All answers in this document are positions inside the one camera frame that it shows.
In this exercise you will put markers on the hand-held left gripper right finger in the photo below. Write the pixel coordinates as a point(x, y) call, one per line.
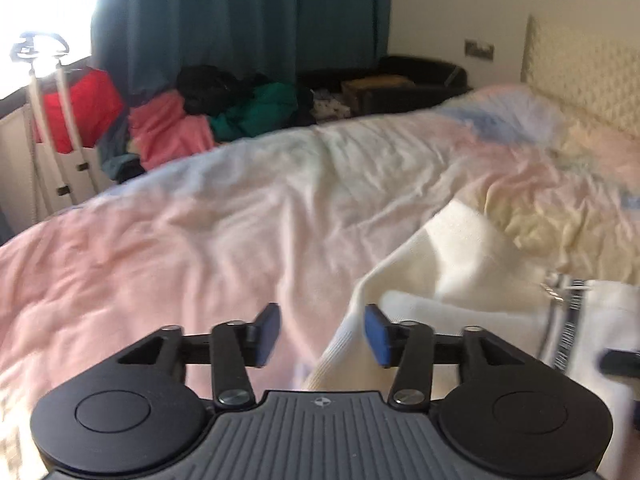
point(377, 332)

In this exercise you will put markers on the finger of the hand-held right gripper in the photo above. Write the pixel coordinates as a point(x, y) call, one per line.
point(620, 362)

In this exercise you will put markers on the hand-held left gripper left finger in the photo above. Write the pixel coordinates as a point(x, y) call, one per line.
point(267, 332)

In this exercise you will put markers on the white sweatshirt garment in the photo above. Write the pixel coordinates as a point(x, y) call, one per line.
point(450, 260)

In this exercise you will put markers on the pastel bed duvet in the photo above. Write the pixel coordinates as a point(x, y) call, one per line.
point(225, 220)

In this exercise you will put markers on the green cloth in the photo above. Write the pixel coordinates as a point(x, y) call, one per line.
point(255, 110)

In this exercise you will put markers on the pink cloth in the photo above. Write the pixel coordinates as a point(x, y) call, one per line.
point(165, 132)

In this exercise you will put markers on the blue cloth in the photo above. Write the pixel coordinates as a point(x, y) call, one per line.
point(117, 157)

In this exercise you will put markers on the polka dot cloth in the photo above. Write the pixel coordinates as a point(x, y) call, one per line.
point(329, 105)

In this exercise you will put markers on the brown wooden box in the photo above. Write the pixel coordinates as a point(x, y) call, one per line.
point(375, 89)

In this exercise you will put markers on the black cloth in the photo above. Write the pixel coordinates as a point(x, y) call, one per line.
point(210, 85)

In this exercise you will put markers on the black storage bin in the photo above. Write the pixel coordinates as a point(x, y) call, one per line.
point(425, 80)

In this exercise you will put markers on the white drawer cabinet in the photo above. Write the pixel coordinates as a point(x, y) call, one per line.
point(50, 175)

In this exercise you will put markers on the red cloth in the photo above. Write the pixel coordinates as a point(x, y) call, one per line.
point(80, 110)

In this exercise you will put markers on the cream quilted headboard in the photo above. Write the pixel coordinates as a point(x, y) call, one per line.
point(585, 65)

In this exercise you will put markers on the teal curtain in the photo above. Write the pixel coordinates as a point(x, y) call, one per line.
point(240, 20)

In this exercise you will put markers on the bright window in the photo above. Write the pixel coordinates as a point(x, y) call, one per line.
point(45, 5)

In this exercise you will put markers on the wall switch plate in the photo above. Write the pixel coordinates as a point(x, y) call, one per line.
point(479, 49)

